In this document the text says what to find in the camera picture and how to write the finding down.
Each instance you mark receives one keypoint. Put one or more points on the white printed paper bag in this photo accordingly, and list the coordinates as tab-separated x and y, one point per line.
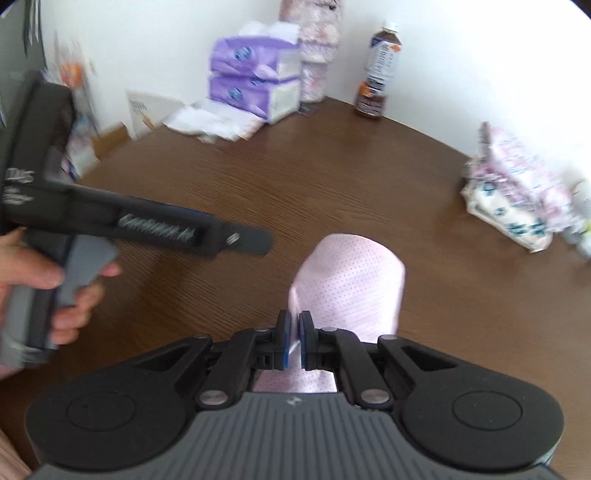
150	110

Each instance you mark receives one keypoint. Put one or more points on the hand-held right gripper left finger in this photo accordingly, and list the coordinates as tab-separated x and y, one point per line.
286	339

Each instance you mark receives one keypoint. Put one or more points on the purple tissue pack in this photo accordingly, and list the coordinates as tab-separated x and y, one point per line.
244	55
249	94

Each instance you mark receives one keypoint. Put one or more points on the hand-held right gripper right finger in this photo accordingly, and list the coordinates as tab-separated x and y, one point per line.
305	341

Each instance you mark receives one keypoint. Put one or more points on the pink blue mesh vest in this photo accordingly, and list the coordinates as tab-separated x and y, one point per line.
351	286

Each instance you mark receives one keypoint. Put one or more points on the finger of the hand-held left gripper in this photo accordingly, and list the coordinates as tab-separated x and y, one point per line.
249	241

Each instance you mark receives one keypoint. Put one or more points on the crumpled white wrapper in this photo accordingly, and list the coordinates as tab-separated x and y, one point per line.
207	122

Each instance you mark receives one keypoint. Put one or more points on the folded cream teal-flower garment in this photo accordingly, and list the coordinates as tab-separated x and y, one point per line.
503	212

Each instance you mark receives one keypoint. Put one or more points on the folded pink floral garment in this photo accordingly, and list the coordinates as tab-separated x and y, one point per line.
517	166

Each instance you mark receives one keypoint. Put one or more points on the brown cardboard box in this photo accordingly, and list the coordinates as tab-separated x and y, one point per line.
111	138

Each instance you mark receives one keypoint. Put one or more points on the tea bottle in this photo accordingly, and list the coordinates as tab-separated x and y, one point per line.
378	69

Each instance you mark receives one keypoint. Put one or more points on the grey cabinet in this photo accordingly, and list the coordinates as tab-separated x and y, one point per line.
18	46

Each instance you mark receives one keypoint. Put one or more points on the person's left hand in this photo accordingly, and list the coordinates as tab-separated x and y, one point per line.
32	265

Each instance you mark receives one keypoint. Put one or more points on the fuzzy purple vase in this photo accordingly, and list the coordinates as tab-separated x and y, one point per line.
318	50

